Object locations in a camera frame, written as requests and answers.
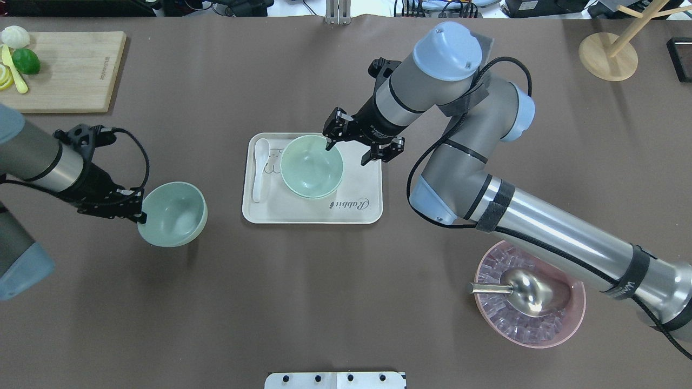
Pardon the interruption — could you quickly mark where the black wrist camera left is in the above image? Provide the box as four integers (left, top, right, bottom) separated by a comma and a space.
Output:
52, 124, 117, 162

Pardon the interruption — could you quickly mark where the white garlic bulb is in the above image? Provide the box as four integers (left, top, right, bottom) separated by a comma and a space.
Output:
1, 25, 31, 49

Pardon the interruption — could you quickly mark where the wooden cutting board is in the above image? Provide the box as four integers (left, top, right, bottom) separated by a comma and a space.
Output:
1, 31, 127, 113

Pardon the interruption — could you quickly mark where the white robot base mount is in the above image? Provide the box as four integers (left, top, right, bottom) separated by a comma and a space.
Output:
264, 371, 408, 388

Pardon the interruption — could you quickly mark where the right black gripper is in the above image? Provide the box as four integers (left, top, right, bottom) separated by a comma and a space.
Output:
322, 97, 407, 166

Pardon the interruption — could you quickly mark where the pink bowl with ice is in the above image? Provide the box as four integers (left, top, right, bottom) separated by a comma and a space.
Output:
474, 240, 586, 348

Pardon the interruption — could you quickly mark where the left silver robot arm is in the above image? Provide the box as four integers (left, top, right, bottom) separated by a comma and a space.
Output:
1, 104, 149, 301

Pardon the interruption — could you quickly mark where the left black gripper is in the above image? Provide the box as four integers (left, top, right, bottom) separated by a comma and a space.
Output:
59, 163, 148, 224

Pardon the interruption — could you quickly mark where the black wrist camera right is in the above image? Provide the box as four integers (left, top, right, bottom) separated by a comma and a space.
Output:
367, 57, 401, 92

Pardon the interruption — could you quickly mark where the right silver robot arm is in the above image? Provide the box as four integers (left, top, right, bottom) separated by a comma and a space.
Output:
322, 21, 691, 346

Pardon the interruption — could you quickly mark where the cream rabbit serving tray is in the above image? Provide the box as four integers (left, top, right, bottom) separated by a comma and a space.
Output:
242, 132, 384, 224

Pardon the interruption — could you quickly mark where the lemon slice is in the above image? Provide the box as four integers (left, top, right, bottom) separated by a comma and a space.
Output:
0, 64, 14, 91

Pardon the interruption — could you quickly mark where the black camera cable left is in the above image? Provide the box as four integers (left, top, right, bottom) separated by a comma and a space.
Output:
103, 128, 150, 190

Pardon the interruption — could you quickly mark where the steel ice scoop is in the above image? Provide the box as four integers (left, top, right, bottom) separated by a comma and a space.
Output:
467, 267, 571, 318

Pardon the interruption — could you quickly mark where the green bowl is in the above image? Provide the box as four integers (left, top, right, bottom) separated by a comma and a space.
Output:
137, 182, 208, 247
280, 135, 344, 199

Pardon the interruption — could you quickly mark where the wooden mug tree stand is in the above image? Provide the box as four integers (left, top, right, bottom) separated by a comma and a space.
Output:
578, 1, 691, 82

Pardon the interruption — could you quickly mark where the white ceramic spoon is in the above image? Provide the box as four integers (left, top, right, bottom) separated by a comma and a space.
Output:
251, 138, 270, 203

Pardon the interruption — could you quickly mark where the black camera cable right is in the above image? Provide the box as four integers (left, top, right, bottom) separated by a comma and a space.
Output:
405, 57, 692, 360

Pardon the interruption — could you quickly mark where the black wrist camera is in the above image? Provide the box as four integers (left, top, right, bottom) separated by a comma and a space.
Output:
367, 57, 401, 92
52, 124, 117, 162

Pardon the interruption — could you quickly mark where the green lime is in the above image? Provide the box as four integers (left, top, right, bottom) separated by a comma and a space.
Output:
11, 48, 41, 75

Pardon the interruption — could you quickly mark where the black camera cable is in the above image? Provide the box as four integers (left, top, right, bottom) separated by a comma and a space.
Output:
405, 57, 692, 360
103, 128, 150, 190

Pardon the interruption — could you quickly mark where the yellow plastic knife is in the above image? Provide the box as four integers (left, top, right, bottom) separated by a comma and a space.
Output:
2, 44, 28, 94

